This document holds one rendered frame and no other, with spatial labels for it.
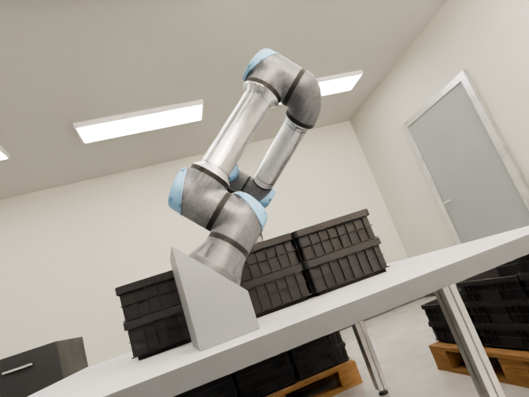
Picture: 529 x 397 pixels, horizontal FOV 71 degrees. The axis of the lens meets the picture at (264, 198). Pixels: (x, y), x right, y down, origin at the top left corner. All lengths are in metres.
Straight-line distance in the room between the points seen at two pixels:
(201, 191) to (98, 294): 3.95
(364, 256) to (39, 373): 2.12
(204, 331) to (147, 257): 3.97
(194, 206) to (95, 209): 4.10
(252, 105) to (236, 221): 0.32
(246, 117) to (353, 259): 0.63
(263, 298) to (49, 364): 1.80
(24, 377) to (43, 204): 2.77
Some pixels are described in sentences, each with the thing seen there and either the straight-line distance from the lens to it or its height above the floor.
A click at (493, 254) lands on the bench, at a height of 0.69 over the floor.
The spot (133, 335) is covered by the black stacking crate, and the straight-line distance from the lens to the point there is 1.26.
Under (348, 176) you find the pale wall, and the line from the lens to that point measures 5.53.
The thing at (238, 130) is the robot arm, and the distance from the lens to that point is 1.01.
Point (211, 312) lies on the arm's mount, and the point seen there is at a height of 0.77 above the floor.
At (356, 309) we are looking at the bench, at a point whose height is 0.68.
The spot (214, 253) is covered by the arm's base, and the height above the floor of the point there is 0.89.
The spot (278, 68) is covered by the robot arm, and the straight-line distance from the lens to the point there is 1.08.
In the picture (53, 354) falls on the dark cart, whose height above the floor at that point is 0.82.
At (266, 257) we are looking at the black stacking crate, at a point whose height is 0.87.
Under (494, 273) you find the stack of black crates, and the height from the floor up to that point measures 0.46.
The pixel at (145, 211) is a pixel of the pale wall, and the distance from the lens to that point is 4.91.
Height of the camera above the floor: 0.77
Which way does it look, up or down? 13 degrees up
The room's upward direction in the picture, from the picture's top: 19 degrees counter-clockwise
